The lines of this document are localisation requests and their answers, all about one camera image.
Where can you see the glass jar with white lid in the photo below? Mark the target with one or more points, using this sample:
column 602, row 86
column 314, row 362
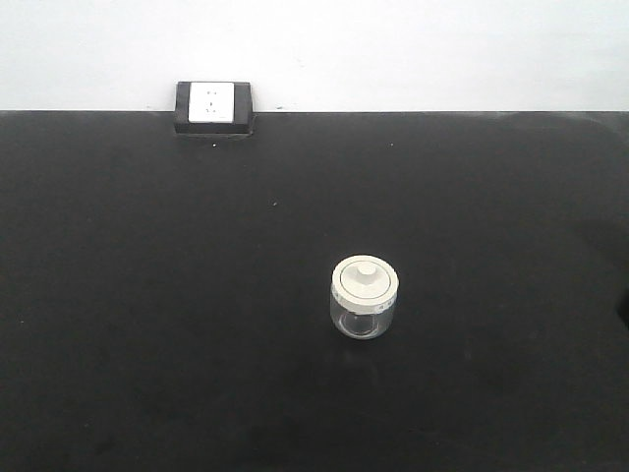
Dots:
column 363, row 295

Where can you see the white power socket black box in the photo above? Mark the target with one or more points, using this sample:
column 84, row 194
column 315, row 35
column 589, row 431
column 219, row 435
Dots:
column 214, row 109

